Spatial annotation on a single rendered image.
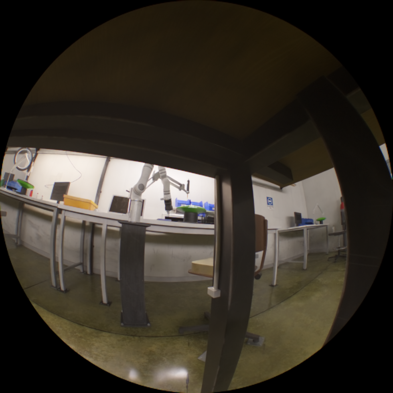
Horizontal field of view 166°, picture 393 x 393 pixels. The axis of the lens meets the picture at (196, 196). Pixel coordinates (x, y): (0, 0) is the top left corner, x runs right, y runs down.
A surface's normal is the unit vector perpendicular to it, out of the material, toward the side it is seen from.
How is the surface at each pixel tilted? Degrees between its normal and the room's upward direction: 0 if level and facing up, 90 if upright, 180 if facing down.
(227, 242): 90
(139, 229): 90
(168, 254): 90
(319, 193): 90
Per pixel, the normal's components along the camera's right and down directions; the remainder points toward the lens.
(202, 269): -0.58, -0.26
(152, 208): 0.33, -0.27
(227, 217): -0.91, -0.15
